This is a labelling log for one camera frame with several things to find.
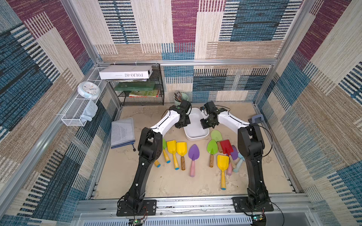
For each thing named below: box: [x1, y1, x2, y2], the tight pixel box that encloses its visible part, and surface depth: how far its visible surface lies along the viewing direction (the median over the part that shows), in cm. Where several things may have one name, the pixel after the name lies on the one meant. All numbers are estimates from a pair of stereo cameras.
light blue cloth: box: [80, 99, 99, 123], surface depth 69 cm
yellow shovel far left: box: [154, 159, 161, 168], surface depth 88 cm
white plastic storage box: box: [183, 107, 210, 141], surface depth 98 cm
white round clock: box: [77, 80, 101, 100], surface depth 76 cm
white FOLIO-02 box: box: [98, 64, 154, 80], surface depth 81 cm
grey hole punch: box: [251, 114, 264, 124], surface depth 109 cm
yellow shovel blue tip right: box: [216, 154, 230, 191], surface depth 89 cm
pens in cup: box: [173, 89, 183, 103], surface depth 104 cm
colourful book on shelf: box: [128, 89, 161, 98], surface depth 102 cm
